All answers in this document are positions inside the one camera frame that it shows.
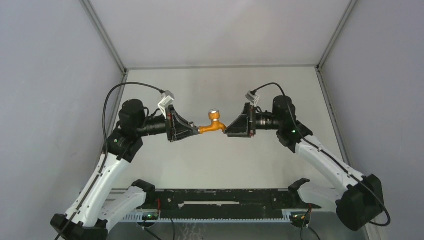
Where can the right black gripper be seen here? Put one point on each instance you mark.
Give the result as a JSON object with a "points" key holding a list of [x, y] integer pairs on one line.
{"points": [[242, 127]]}

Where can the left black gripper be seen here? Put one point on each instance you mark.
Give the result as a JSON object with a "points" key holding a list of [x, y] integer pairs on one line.
{"points": [[176, 126]]}

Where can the silver metal faucet fitting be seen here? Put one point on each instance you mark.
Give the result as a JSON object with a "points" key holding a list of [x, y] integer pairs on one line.
{"points": [[195, 130]]}

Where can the orange faucet body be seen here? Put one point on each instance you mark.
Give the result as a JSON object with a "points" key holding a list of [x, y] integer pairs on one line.
{"points": [[215, 124]]}

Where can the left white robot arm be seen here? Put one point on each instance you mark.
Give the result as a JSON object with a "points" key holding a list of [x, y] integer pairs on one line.
{"points": [[88, 218]]}

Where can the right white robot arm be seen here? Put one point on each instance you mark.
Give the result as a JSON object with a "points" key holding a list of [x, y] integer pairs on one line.
{"points": [[356, 199]]}

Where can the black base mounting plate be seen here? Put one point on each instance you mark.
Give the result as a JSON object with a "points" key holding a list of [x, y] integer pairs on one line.
{"points": [[225, 202]]}

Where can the left green circuit board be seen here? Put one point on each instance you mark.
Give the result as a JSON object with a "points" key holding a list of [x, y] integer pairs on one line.
{"points": [[150, 217]]}

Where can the green circuit board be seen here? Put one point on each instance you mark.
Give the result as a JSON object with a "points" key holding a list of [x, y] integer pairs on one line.
{"points": [[299, 218], [150, 217]]}

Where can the right green circuit board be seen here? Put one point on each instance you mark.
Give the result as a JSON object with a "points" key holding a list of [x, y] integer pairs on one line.
{"points": [[299, 218]]}

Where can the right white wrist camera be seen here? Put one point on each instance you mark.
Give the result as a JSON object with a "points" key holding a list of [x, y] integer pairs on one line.
{"points": [[252, 97]]}

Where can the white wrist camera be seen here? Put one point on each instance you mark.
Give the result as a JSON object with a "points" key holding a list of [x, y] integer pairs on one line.
{"points": [[167, 98], [252, 97]]}

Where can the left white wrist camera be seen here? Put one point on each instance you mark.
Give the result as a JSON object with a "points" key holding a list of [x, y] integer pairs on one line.
{"points": [[167, 98]]}

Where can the white slotted cable duct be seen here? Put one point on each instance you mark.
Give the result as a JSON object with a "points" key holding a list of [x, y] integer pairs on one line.
{"points": [[136, 217]]}

